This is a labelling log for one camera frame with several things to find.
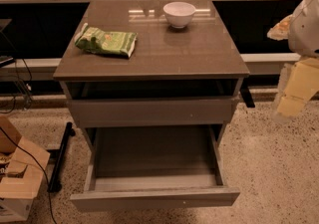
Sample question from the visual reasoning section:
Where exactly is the black metal floor stand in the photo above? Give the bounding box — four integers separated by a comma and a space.
48, 122, 76, 193

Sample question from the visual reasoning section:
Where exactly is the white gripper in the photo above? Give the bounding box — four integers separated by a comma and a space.
267, 0, 319, 123

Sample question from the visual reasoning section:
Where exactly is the white ceramic bowl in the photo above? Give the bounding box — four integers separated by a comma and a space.
163, 2, 196, 28

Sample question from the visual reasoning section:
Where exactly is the grey drawer cabinet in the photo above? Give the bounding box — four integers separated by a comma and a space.
52, 0, 251, 213

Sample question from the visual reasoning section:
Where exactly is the black cable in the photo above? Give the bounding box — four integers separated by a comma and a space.
0, 126, 58, 224

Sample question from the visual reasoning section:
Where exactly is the closed top drawer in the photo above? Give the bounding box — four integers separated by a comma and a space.
68, 98, 239, 128

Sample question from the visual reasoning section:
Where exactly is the open middle drawer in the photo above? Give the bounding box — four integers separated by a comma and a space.
71, 125, 240, 212

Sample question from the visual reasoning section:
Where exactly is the green jalapeno chip bag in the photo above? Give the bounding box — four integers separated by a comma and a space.
74, 23, 138, 58

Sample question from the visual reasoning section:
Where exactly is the cardboard box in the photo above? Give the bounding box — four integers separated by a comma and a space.
0, 116, 50, 223

